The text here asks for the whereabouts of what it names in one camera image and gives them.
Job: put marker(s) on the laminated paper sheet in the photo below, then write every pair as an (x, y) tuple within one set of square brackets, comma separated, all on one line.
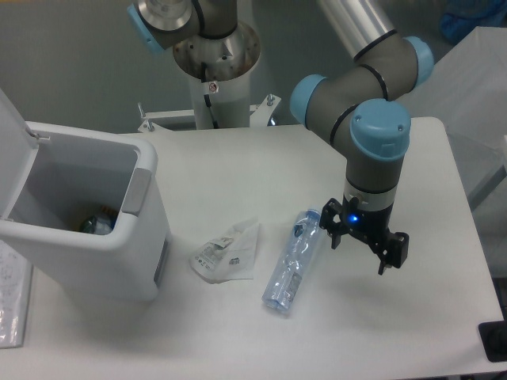
[(16, 278)]

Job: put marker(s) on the black device at table edge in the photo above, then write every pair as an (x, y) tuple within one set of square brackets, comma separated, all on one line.
[(493, 336)]

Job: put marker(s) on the crumpled white plastic wrapper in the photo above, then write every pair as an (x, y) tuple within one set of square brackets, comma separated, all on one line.
[(230, 256)]

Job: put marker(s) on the trash inside can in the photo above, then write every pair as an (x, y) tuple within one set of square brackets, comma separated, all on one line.
[(101, 222)]

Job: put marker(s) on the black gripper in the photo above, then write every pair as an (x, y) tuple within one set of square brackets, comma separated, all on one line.
[(365, 217)]

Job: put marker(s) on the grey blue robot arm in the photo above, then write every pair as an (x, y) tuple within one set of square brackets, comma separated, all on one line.
[(357, 114)]

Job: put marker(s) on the blue plastic bag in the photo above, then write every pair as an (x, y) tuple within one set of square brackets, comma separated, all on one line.
[(461, 17)]

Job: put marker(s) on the white trash can lid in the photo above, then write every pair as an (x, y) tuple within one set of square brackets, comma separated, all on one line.
[(19, 148)]

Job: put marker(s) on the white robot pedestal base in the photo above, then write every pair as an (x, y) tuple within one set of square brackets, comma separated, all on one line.
[(218, 73)]

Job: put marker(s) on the crushed clear plastic bottle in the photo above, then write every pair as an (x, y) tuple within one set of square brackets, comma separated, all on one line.
[(302, 243)]

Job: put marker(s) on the white trash can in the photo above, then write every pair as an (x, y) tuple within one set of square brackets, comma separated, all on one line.
[(75, 173)]

